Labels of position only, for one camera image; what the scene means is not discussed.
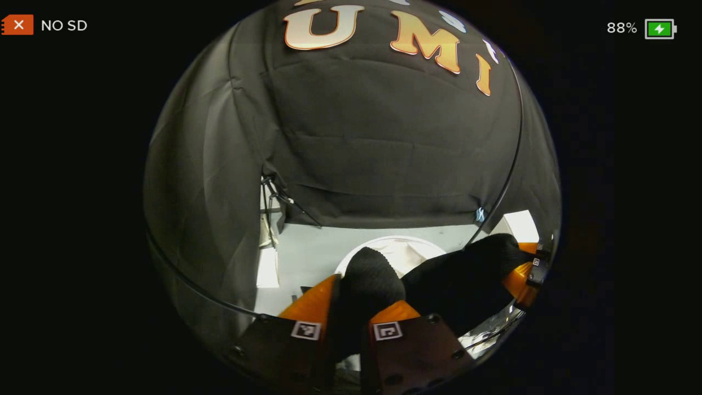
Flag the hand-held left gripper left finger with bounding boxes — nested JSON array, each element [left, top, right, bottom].
[[228, 273, 343, 395]]

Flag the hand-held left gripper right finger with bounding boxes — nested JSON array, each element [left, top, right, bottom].
[[361, 299, 475, 395]]

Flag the black jacket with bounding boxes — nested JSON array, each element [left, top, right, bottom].
[[329, 233, 535, 364]]

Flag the white laundry hamper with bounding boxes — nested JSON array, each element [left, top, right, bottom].
[[335, 236, 448, 281]]

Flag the black metal clothes rack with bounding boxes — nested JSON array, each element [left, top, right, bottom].
[[144, 55, 525, 320]]

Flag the white panel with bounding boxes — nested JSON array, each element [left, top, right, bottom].
[[256, 247, 280, 289]]

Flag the black backdrop stand legs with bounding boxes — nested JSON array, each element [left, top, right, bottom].
[[259, 174, 324, 249]]

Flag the black backdrop cloth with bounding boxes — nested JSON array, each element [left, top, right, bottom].
[[144, 0, 561, 352]]

